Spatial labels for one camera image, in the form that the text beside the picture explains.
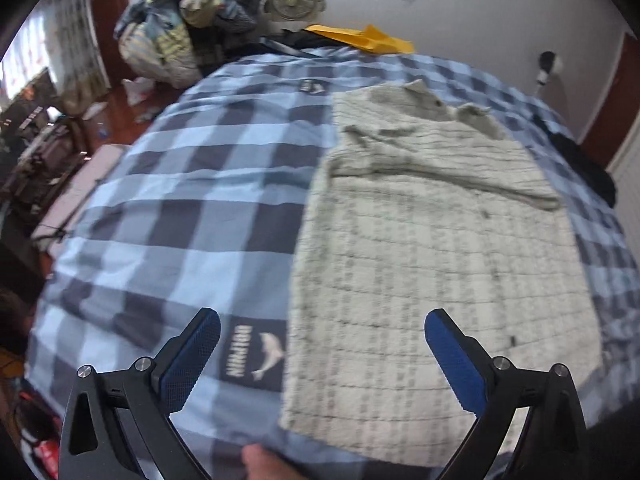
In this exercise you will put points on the yellow cloth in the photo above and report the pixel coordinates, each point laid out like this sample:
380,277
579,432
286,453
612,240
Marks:
375,40

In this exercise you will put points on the pile of bedding and clothes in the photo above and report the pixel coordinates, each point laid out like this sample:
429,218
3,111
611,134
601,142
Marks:
175,30

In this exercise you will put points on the white plastic bag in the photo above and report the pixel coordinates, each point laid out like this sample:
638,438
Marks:
137,91

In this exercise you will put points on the pale pink cushion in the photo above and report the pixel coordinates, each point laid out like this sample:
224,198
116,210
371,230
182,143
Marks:
80,190

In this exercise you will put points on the beige box fan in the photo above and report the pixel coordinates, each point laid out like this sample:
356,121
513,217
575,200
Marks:
294,0

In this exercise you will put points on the dark wooden rack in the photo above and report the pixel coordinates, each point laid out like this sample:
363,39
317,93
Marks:
40,150

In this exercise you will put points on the white wall camera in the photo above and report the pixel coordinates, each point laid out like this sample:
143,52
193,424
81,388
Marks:
549,65

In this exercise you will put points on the blue checked blanket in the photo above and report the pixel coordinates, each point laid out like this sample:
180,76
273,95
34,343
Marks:
190,185

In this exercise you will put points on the cream plaid jacket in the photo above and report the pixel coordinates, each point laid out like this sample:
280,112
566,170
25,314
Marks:
430,270

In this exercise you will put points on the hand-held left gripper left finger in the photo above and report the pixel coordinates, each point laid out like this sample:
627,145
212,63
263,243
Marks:
190,362

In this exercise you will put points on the patterned curtain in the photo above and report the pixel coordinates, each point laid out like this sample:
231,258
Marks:
65,40

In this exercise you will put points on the dark clothes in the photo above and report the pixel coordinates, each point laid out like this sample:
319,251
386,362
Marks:
310,42

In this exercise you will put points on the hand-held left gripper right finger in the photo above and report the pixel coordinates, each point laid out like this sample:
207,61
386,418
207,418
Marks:
456,362

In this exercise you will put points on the black cloth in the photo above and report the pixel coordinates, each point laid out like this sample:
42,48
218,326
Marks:
585,165

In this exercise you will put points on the person's left hand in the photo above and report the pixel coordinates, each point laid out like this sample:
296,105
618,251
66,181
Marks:
267,465

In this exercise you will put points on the red-brown door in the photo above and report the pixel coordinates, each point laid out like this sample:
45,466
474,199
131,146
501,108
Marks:
107,15
615,105

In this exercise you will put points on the white slatted panel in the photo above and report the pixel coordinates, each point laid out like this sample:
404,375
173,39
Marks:
629,185

